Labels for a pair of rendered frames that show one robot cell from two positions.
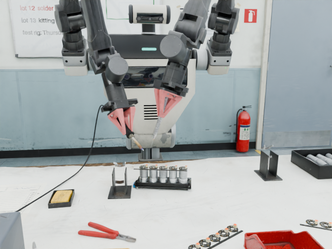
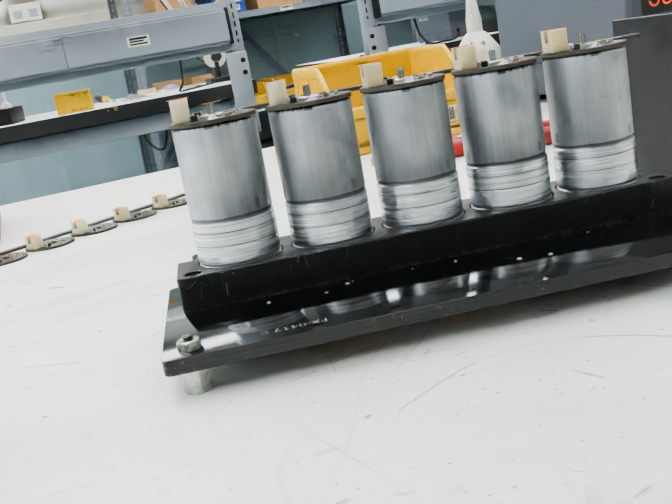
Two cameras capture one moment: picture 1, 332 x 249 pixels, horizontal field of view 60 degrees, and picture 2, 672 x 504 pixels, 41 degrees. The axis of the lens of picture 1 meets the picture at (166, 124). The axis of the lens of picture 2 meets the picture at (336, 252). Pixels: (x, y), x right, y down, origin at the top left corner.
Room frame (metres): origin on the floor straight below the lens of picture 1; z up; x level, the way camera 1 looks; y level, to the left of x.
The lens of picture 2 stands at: (1.03, -0.07, 0.83)
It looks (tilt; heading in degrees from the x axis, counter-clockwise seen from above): 13 degrees down; 168
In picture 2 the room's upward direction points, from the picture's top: 10 degrees counter-clockwise
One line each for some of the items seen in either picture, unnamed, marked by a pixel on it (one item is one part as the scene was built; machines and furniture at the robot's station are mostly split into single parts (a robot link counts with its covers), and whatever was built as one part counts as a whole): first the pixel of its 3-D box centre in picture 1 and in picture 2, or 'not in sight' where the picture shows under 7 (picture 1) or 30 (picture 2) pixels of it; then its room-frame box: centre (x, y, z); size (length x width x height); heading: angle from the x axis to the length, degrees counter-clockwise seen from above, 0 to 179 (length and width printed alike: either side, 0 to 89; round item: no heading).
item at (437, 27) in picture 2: not in sight; (445, 26); (-1.84, 1.01, 0.80); 0.15 x 0.12 x 0.10; 26
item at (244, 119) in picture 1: (243, 128); not in sight; (3.37, -0.93, 0.29); 0.16 x 0.15 x 0.55; 97
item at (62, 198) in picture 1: (62, 197); not in sight; (0.70, 0.27, 0.76); 0.07 x 0.05 x 0.02; 10
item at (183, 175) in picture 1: (183, 176); (229, 200); (0.77, -0.05, 0.79); 0.02 x 0.02 x 0.05
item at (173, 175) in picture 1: (173, 176); (323, 181); (0.77, -0.02, 0.79); 0.02 x 0.02 x 0.05
